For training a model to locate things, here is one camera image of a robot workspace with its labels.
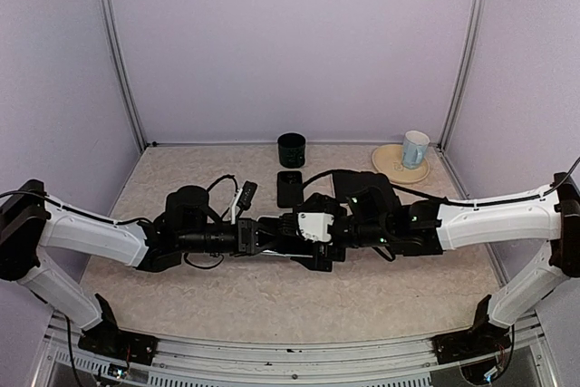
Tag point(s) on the black phone case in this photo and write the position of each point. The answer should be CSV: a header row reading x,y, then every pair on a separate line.
x,y
289,188

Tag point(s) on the light blue mug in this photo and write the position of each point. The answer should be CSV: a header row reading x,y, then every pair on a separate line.
x,y
414,146

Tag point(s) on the dark green cup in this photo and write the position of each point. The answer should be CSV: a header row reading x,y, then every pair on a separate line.
x,y
291,150

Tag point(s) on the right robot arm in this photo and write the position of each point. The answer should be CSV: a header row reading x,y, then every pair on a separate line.
x,y
431,226

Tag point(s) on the aluminium frame post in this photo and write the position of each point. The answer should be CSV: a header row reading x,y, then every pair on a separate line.
x,y
119,66
460,84

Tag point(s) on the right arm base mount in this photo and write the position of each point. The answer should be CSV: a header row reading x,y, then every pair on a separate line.
x,y
464,345

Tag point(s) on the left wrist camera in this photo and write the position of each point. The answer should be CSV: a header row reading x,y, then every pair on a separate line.
x,y
242,201

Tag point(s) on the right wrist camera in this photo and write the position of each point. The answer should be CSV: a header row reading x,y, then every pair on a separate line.
x,y
314,226

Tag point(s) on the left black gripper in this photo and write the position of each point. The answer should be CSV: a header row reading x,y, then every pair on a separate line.
x,y
246,238

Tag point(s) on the light blue phone case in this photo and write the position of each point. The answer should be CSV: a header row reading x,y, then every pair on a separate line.
x,y
271,252

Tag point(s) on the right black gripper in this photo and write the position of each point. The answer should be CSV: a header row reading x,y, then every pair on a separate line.
x,y
320,261

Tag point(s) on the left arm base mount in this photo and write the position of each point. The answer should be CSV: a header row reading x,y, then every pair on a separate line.
x,y
121,345

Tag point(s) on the right aluminium frame post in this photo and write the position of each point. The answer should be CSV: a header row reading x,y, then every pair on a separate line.
x,y
460,84

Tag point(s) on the beige round plate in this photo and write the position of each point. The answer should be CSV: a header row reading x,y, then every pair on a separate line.
x,y
387,160

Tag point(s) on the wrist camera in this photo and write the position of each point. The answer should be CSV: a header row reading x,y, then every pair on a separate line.
x,y
314,226
242,201

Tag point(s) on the left aluminium frame post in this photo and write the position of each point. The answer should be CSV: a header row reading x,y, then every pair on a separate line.
x,y
119,66

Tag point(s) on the pink phone case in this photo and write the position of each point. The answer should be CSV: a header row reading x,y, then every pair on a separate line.
x,y
345,184

